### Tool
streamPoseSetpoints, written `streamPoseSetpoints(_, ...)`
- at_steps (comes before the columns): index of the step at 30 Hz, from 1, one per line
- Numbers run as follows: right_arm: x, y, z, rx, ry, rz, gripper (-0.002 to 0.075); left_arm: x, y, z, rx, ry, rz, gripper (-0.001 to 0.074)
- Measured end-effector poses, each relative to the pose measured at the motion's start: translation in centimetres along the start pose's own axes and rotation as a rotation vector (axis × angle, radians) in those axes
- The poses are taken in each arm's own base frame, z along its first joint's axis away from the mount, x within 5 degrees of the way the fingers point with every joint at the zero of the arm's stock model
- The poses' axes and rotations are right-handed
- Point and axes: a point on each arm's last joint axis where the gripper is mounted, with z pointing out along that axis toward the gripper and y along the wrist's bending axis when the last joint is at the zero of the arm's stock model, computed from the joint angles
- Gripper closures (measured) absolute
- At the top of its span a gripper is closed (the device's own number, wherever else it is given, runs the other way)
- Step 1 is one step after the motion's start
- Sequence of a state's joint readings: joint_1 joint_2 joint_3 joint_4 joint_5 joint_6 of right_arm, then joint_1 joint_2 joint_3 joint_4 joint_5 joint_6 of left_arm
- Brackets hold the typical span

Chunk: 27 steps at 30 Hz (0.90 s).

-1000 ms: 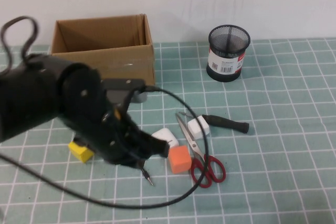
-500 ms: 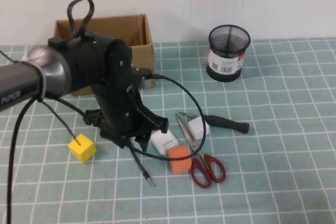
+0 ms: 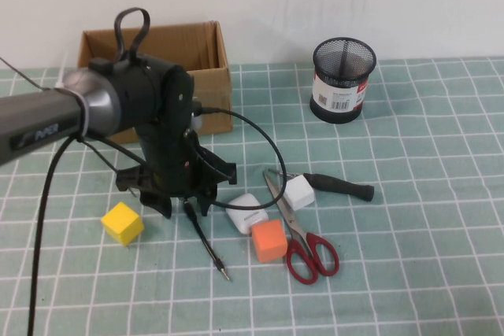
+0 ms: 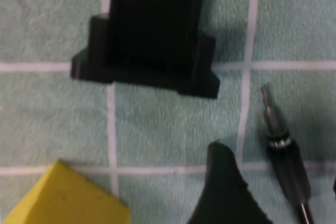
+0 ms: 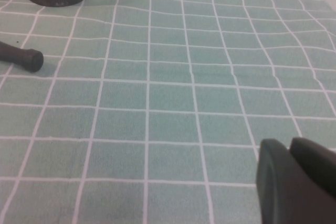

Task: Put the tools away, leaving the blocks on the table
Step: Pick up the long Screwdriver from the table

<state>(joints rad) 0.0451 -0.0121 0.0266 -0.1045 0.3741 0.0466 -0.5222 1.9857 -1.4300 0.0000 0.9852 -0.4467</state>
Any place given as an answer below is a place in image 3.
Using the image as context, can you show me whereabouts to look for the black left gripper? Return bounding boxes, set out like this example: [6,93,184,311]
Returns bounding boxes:
[115,125,238,220]

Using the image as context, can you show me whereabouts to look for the thin black precision screwdriver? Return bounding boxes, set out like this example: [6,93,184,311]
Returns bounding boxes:
[183,200,232,282]

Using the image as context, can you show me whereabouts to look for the red-handled scissors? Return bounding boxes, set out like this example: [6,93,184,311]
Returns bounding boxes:
[262,170,339,285]

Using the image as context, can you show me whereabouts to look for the thick black-handled screwdriver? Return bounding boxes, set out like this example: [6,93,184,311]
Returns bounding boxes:
[268,168,375,202]

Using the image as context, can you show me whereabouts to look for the yellow cube block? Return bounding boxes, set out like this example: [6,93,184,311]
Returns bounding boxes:
[100,201,145,247]

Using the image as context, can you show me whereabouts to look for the white earbuds case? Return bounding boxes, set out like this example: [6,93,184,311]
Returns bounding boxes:
[225,193,269,234]

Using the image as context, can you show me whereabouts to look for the orange cube block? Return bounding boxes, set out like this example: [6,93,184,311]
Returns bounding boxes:
[250,219,288,263]

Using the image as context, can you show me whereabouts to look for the white cube block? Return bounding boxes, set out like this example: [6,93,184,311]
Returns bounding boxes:
[283,176,316,211]

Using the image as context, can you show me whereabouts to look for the brown cardboard box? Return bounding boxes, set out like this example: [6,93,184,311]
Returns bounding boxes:
[76,20,234,144]

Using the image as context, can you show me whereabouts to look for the white zip tie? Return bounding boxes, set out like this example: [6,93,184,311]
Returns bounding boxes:
[54,79,92,142]

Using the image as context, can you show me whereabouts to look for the black mesh pen holder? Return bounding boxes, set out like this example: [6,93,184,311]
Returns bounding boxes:
[309,37,376,125]

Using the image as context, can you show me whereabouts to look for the green checkered tablecloth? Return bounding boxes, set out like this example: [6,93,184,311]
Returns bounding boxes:
[0,55,504,336]

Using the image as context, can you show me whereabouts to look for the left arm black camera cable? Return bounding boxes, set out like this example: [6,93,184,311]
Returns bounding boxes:
[26,105,285,336]

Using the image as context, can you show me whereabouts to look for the left arm looped flat cable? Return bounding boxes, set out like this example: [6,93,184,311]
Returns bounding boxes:
[113,7,151,62]

